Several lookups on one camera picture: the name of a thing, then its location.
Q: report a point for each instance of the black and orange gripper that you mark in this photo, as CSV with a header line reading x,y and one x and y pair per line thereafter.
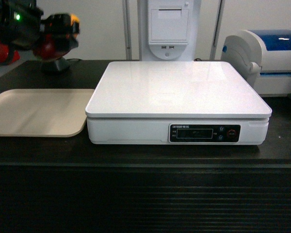
x,y
63,29

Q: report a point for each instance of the dark red mango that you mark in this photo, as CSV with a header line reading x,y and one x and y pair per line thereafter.
x,y
46,51

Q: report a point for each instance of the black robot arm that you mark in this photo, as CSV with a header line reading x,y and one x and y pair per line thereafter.
x,y
22,26

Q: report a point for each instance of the white electronic checkout scale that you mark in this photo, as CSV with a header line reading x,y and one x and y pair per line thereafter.
x,y
190,103

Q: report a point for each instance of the black checkout counter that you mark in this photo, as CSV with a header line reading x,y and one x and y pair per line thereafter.
x,y
70,185

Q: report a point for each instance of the black barcode scanner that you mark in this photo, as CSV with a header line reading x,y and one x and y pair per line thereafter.
x,y
55,67

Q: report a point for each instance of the red fire extinguisher box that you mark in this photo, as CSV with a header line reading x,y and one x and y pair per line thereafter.
x,y
8,54

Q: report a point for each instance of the beige plastic tray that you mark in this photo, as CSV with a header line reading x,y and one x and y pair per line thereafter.
x,y
43,112

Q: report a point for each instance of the white and blue label printer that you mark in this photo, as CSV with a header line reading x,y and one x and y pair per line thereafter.
x,y
263,58

